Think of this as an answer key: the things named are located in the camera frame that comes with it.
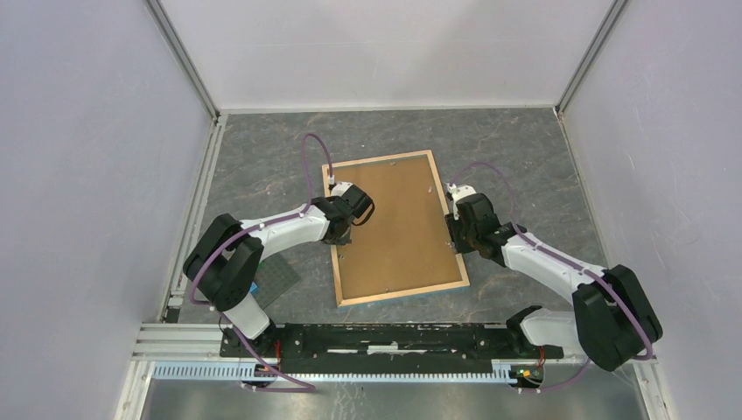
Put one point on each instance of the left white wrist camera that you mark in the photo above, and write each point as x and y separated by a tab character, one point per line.
339	188

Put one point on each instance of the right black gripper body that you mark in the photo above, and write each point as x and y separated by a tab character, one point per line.
462	236

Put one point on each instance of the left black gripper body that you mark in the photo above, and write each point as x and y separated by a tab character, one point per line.
344	240

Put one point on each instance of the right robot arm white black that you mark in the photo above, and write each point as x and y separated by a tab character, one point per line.
611	320

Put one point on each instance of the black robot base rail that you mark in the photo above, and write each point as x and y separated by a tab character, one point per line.
467	348

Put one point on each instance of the aluminium frame rail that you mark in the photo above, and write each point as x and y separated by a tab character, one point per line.
214	352

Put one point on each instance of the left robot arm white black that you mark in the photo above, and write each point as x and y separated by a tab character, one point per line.
222	265

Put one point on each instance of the wooden picture frame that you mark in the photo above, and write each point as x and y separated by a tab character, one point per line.
394	229

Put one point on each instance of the grey building block baseplate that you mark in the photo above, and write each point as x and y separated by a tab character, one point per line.
273	278

